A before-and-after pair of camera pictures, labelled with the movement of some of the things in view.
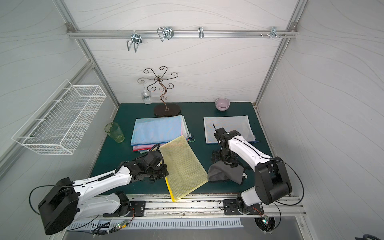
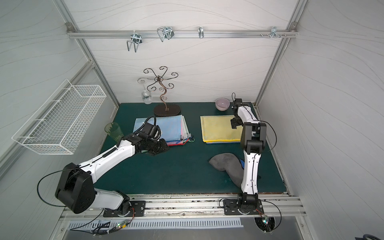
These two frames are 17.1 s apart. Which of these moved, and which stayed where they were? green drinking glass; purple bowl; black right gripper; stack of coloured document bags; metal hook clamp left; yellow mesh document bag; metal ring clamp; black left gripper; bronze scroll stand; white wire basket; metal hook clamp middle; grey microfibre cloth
Moved: grey microfibre cloth; black left gripper; yellow mesh document bag; black right gripper
Stayed: metal hook clamp middle; stack of coloured document bags; metal hook clamp left; white wire basket; bronze scroll stand; purple bowl; metal ring clamp; green drinking glass
